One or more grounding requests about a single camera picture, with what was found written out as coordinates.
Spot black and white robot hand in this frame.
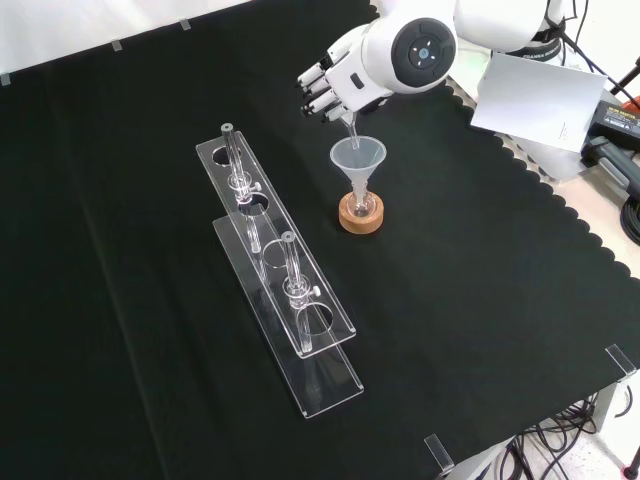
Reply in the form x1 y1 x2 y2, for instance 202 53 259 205
297 22 396 124

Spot clear weighing funnel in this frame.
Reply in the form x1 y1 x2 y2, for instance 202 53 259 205
337 112 362 151

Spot clear plastic funnel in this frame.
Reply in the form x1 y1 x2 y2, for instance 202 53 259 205
328 135 387 202

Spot glass round-bottom flask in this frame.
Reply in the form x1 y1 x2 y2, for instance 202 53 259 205
347 182 378 219

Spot clear acrylic funnel stand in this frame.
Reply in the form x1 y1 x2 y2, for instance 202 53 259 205
194 122 365 420

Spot pale board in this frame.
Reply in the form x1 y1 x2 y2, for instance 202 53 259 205
469 52 609 182

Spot black bench cloth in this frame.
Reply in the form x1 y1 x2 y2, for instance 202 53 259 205
0 0 640 480

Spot black power adapter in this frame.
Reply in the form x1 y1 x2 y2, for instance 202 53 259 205
593 99 640 142

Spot black tripod leg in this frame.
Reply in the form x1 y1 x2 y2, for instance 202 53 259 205
605 53 640 102

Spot black and grey device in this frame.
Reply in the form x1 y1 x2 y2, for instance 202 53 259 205
581 135 640 195

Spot clear acrylic cloth clamp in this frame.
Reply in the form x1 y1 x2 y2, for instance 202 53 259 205
604 344 639 384
423 433 456 474

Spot cork ring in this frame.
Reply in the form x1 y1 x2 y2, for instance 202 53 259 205
338 192 388 236

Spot coiled black cable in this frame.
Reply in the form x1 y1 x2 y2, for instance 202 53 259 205
619 195 640 242

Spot black cable bundle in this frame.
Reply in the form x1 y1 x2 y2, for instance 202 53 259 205
492 392 602 480

